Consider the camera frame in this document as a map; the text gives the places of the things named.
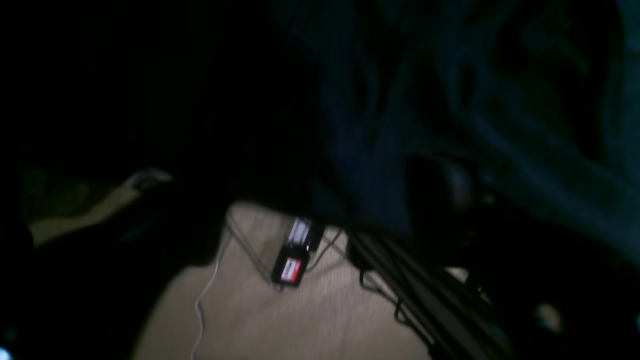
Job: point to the dark grey T-shirt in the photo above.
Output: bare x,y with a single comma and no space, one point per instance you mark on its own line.
542,96

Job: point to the black table cloth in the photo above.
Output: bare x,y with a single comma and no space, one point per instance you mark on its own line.
218,94

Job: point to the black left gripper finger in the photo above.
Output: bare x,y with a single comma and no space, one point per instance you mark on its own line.
440,194

